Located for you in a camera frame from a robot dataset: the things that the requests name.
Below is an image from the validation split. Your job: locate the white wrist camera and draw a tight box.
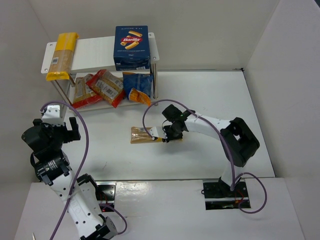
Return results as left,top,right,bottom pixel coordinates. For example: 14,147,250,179
41,105,64,126
149,126,167,140

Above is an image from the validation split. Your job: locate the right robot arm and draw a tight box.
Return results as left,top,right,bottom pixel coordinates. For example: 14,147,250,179
162,104,260,191

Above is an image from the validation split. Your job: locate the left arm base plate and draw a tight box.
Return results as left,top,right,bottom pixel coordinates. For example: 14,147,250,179
95,181,117,213

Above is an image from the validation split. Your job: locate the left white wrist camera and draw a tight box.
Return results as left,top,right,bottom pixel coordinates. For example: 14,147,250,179
41,105,64,126

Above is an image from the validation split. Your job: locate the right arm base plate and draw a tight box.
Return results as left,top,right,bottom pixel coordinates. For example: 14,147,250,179
201,180,251,211

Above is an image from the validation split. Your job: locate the yellow spaghetti bag on shelf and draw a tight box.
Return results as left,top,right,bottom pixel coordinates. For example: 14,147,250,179
46,32,79,82

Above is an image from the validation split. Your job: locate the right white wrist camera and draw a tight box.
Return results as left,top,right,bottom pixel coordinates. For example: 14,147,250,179
149,126,167,140

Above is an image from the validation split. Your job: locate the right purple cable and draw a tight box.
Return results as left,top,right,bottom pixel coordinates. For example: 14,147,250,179
142,99,268,215

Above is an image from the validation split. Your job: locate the red macaroni bag right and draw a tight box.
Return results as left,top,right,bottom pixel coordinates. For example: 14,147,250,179
86,69,125,108

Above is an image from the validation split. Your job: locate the white two-tier shelf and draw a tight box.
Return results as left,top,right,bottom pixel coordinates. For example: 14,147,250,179
41,32,160,112

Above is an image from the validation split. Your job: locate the yellow spaghetti bag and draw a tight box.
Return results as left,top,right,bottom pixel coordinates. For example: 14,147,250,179
46,32,79,82
130,126,183,144

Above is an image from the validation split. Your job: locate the blue and orange pasta bag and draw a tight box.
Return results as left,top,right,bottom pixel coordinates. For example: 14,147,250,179
122,72,153,106

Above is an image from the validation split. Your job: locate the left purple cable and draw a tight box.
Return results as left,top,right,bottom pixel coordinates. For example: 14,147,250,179
39,100,128,240

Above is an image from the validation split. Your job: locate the purple cable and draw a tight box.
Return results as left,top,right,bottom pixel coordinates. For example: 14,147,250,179
142,99,268,215
39,100,128,240

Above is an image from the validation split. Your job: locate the red macaroni bag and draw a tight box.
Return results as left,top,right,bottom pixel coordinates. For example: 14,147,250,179
86,69,125,108
72,73,103,109

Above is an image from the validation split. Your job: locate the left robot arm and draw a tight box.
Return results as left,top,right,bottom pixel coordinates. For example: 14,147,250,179
21,117,118,240

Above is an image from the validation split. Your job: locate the red macaroni bag left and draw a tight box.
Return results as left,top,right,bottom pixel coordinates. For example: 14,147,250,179
72,73,103,109

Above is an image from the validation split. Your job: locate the blue Barilla pasta box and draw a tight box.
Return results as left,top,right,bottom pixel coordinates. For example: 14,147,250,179
113,25,151,71

